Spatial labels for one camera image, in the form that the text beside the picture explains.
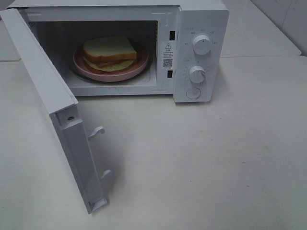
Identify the round white door release button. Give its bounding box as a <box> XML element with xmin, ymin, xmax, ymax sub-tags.
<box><xmin>186</xmin><ymin>88</ymin><xmax>201</xmax><ymax>99</ymax></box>

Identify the upper white power knob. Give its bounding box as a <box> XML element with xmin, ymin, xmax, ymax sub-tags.
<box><xmin>192</xmin><ymin>34</ymin><xmax>213</xmax><ymax>55</ymax></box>

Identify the glass microwave turntable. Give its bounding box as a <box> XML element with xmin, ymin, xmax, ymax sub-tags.
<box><xmin>70</xmin><ymin>57</ymin><xmax>152</xmax><ymax>83</ymax></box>

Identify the lower white timer knob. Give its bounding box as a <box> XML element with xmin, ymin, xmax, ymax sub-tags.
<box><xmin>189</xmin><ymin>66</ymin><xmax>206</xmax><ymax>83</ymax></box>

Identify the pink round plate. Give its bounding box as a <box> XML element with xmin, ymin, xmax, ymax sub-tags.
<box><xmin>72</xmin><ymin>43</ymin><xmax>149</xmax><ymax>82</ymax></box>

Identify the white microwave door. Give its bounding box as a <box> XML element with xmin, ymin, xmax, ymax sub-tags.
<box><xmin>0</xmin><ymin>9</ymin><xmax>112</xmax><ymax>213</ymax></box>

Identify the white warning label sticker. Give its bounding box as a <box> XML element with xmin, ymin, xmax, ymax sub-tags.
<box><xmin>161</xmin><ymin>41</ymin><xmax>176</xmax><ymax>69</ymax></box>

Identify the toast sandwich with filling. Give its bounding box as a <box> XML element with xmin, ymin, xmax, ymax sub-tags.
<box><xmin>83</xmin><ymin>35</ymin><xmax>137</xmax><ymax>72</ymax></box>

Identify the white microwave oven body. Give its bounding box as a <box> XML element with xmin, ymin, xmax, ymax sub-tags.
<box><xmin>6</xmin><ymin>0</ymin><xmax>229</xmax><ymax>103</ymax></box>

